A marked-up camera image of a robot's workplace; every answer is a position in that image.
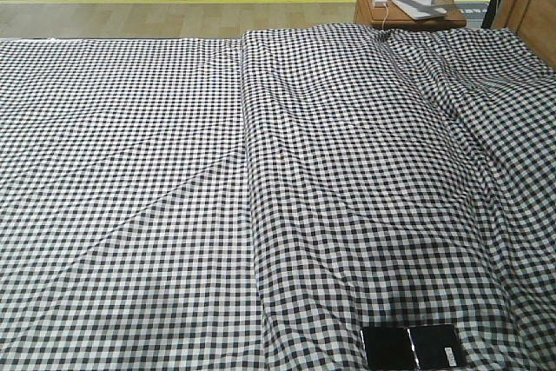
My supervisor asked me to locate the black foldable smartphone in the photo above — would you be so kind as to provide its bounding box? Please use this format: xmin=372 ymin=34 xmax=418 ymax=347
xmin=361 ymin=324 xmax=467 ymax=370

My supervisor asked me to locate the wooden bedside table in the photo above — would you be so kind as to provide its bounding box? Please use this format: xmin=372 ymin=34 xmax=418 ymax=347
xmin=354 ymin=0 xmax=467 ymax=32

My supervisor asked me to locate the wooden headboard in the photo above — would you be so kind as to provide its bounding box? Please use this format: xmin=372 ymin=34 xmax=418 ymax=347
xmin=493 ymin=0 xmax=556 ymax=66

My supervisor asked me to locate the black white checkered quilt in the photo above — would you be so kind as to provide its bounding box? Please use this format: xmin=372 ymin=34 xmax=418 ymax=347
xmin=240 ymin=24 xmax=555 ymax=370

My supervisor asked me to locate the white charger adapter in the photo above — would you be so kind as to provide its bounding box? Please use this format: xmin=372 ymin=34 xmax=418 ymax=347
xmin=372 ymin=0 xmax=388 ymax=8

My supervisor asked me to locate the black white checkered bedsheet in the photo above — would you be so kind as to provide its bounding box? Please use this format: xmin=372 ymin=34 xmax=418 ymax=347
xmin=1 ymin=39 xmax=266 ymax=370

